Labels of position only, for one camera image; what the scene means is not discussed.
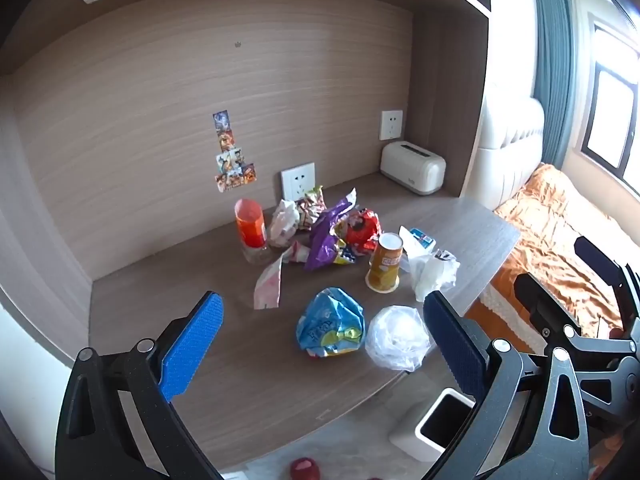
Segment colourful wall stickers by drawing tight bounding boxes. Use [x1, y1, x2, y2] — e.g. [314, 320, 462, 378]
[212, 110, 256, 194]

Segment blue white carton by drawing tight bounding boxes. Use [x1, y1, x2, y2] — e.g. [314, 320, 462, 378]
[399, 226, 437, 273]

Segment white square bin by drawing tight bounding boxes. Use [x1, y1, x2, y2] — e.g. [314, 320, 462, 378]
[389, 388, 476, 463]

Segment crumpled white red wrapper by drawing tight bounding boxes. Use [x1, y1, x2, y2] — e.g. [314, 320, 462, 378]
[270, 199, 301, 249]

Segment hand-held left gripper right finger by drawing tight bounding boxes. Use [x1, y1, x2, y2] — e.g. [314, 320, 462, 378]
[422, 290, 591, 480]

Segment dark framed window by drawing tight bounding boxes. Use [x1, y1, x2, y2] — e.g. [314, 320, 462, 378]
[580, 19, 640, 182]

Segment yellow paper cup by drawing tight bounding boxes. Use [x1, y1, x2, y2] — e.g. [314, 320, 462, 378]
[365, 232, 404, 294]

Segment red snack bag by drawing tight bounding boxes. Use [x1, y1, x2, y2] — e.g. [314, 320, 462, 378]
[344, 208, 382, 254]

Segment yellow crumpled snack wrapper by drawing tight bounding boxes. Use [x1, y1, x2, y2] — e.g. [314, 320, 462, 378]
[297, 186, 326, 231]

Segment red apple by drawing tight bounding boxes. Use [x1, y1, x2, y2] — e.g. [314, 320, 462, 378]
[290, 457, 321, 480]

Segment white pink wrapper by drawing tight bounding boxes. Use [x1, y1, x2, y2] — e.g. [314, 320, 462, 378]
[253, 240, 312, 310]

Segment small white wall socket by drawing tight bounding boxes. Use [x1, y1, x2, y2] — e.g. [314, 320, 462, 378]
[378, 110, 404, 141]

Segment purple snack bag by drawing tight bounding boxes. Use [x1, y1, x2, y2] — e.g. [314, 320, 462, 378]
[304, 187, 362, 272]

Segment white toaster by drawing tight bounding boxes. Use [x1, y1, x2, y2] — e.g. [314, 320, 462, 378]
[380, 141, 447, 196]

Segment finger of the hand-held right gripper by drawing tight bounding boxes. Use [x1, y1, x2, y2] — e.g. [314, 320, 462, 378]
[514, 272, 640, 413]
[574, 235, 640, 333]

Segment white padded headboard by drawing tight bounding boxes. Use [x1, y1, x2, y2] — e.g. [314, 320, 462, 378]
[477, 95, 546, 212]

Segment white paper towel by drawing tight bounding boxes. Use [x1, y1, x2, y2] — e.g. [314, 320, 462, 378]
[409, 249, 460, 304]

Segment orange bed blanket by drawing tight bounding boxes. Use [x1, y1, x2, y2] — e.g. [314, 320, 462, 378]
[465, 162, 640, 361]

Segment large white wall socket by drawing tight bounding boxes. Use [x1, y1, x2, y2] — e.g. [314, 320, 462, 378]
[280, 162, 317, 204]

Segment clear plastic bag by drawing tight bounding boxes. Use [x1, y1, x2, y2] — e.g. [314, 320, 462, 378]
[365, 305, 432, 372]

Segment orange label plastic bottle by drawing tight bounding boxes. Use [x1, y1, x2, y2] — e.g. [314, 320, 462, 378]
[235, 198, 269, 264]

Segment teal curtain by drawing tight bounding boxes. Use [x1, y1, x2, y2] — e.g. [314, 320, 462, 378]
[532, 0, 574, 167]

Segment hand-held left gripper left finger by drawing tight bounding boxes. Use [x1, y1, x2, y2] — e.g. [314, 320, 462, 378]
[55, 290, 224, 480]

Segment blue snack bag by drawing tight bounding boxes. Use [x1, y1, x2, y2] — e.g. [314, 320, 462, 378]
[296, 287, 366, 359]

